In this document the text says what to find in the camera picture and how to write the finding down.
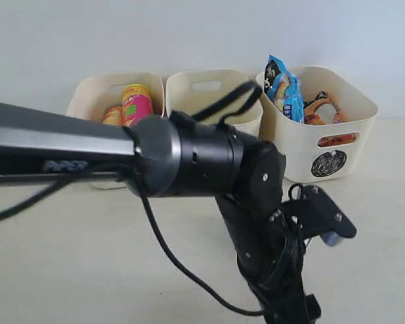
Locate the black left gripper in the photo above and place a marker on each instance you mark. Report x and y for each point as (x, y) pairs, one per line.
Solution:
(270, 254)

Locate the orange snack packet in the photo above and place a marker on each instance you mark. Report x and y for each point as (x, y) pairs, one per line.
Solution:
(322, 111)

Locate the cream bin triangle mark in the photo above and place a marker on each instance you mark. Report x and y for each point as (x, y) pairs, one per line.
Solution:
(98, 98)

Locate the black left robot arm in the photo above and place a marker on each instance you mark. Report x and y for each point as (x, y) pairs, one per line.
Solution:
(40, 147)

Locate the pink chips can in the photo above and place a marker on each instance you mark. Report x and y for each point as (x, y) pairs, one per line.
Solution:
(136, 103)

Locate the cream bin square mark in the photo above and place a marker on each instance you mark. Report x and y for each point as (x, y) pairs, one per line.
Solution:
(193, 91)

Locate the cream bin circle mark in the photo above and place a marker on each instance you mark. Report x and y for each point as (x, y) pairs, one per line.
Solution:
(318, 153)

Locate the yellow chips can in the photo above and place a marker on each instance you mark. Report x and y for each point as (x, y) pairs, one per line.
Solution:
(114, 116)

